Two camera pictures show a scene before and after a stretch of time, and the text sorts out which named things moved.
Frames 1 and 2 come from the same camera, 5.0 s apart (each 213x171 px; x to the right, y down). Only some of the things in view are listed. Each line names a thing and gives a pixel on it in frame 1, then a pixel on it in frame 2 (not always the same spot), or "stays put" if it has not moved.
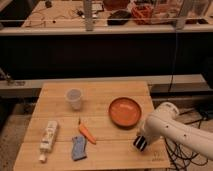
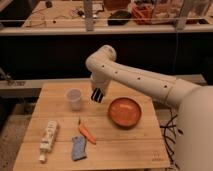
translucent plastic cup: (75, 95) stays put
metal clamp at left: (7, 76) stays put
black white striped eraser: (140, 142) → (97, 95)
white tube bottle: (47, 141) stays put
